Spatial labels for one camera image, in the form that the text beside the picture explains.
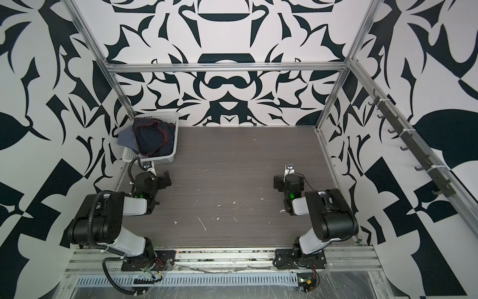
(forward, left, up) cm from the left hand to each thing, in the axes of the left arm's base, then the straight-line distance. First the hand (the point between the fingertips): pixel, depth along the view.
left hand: (155, 171), depth 94 cm
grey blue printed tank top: (+17, +16, +6) cm, 24 cm away
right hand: (-3, -67, -1) cm, 67 cm away
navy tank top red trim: (+16, +2, +7) cm, 18 cm away
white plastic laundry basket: (+9, +15, +2) cm, 17 cm away
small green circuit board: (-48, -65, -7) cm, 81 cm away
